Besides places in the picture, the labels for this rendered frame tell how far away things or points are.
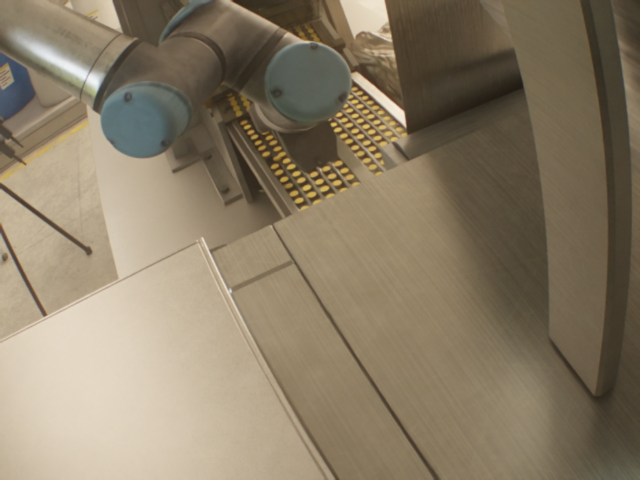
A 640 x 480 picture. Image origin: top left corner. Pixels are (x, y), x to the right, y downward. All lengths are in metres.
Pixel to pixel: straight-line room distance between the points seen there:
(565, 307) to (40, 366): 0.19
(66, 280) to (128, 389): 2.68
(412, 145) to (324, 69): 0.42
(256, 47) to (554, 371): 0.64
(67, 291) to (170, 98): 2.17
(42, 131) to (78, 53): 3.34
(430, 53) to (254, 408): 0.24
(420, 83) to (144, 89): 0.37
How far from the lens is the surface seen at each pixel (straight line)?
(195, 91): 0.77
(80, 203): 3.32
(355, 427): 0.27
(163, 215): 1.42
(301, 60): 0.84
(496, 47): 0.44
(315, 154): 1.00
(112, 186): 1.59
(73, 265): 2.98
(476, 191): 0.35
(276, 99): 0.83
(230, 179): 1.41
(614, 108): 0.18
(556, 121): 0.20
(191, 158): 1.52
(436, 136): 0.43
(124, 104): 0.74
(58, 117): 4.09
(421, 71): 0.42
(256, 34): 0.85
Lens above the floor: 1.55
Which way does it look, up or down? 37 degrees down
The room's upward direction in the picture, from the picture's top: 20 degrees counter-clockwise
